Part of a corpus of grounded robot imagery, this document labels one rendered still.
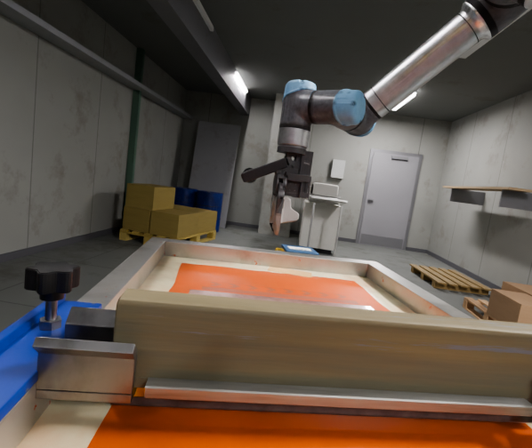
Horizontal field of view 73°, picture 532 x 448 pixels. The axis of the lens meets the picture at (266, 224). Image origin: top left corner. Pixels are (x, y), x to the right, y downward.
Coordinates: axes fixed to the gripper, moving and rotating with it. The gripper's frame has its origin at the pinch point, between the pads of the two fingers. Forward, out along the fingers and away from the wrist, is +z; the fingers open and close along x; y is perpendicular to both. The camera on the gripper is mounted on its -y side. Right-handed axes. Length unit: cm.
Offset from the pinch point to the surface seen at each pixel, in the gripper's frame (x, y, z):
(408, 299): -23.1, 25.4, 7.9
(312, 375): -60, -4, 5
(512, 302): 200, 258, 69
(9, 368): -61, -27, 5
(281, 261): -1.8, 3.1, 7.9
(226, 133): 731, -22, -101
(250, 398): -61, -9, 6
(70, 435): -62, -22, 10
